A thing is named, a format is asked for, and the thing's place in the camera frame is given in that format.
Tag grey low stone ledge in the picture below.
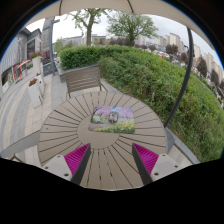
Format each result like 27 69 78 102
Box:
0 129 43 159

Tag brown slatted chair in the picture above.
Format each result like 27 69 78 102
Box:
64 64 109 99

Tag beige parasol canopy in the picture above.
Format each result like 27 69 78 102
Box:
24 0 214 51

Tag white planter with red flowers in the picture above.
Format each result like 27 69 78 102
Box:
29 51 44 76

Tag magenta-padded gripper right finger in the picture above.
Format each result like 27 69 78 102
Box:
131 143 184 186

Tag grey shopfront building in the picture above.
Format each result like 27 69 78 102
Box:
0 28 43 98

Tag round leafy green tree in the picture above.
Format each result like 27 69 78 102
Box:
106 10 159 47

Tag black curved parasol pole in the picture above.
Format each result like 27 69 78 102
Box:
163 27 195 129

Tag distant apartment buildings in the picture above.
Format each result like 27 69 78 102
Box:
61 32 224 84

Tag white planter with orange flowers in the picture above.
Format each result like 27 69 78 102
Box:
27 77 46 108

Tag green hedge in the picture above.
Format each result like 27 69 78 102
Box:
58 44 224 163

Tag thin-trunked sparse tree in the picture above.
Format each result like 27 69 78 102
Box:
68 8 111 48

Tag floral print mouse pad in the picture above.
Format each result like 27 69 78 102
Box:
87 105 136 135

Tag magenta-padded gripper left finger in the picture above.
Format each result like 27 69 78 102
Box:
42 143 92 186

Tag tall grey sign pillar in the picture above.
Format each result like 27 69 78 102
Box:
40 16 61 77

